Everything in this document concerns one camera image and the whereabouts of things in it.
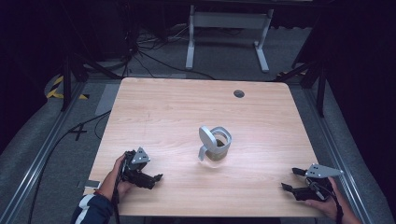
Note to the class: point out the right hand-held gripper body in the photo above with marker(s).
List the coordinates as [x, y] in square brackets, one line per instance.
[314, 193]

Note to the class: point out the grey metal floor rail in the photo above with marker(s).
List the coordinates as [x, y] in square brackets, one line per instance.
[37, 161]
[339, 149]

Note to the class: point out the glass pitcher with grey lid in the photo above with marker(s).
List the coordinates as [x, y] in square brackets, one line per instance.
[216, 146]

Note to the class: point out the black cross floor tape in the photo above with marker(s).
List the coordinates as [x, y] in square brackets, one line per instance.
[78, 132]

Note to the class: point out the person's right hand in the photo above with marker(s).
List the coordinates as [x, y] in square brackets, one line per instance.
[327, 207]

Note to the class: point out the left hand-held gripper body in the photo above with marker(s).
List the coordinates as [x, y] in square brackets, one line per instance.
[137, 172]

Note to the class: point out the grey round table grommet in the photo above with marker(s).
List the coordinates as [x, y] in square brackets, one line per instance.
[238, 93]

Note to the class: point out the yellow black floor tape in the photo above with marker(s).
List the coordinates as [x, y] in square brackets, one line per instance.
[56, 90]

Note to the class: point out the black metal stand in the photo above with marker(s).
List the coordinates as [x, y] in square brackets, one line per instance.
[66, 84]
[320, 90]

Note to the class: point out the person's left hand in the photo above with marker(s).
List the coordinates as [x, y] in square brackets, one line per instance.
[109, 185]

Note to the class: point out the grey floor tape patch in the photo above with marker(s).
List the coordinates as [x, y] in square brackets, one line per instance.
[107, 99]

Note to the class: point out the grey metal desk frame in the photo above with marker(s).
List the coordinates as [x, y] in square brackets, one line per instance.
[229, 20]

